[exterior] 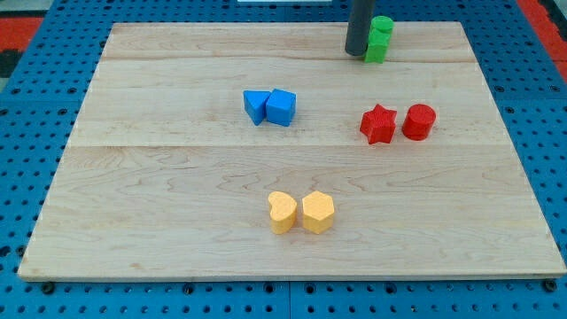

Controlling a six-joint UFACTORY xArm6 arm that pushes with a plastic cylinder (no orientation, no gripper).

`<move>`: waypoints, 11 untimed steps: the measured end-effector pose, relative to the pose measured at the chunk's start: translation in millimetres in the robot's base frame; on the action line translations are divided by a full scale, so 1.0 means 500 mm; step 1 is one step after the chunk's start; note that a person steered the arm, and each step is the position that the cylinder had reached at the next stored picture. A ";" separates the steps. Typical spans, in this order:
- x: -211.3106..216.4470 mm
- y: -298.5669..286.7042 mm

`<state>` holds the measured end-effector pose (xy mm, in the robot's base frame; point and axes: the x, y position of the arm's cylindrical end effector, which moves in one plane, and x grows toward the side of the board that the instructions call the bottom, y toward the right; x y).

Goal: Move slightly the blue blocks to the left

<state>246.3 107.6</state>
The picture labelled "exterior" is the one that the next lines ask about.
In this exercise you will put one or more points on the wooden board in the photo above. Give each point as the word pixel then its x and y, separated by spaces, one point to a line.
pixel 165 178

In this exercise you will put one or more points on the blue cube block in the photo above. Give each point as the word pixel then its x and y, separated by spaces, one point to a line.
pixel 281 107

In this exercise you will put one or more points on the yellow heart block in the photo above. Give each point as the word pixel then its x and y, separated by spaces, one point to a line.
pixel 282 211

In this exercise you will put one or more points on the yellow hexagon block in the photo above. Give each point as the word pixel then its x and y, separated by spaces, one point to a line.
pixel 318 212

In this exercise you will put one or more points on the blue triangle block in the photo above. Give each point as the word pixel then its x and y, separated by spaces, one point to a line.
pixel 255 104

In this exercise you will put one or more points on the red star block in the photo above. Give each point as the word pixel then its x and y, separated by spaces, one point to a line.
pixel 378 125

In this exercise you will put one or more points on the red cylinder block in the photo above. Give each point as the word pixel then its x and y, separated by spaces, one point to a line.
pixel 418 122

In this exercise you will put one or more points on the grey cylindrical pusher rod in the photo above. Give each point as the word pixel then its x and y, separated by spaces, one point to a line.
pixel 358 27

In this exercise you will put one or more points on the green cube block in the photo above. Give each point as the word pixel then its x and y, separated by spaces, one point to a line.
pixel 378 44

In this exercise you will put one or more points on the green cylinder block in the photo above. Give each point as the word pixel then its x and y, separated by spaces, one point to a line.
pixel 382 24

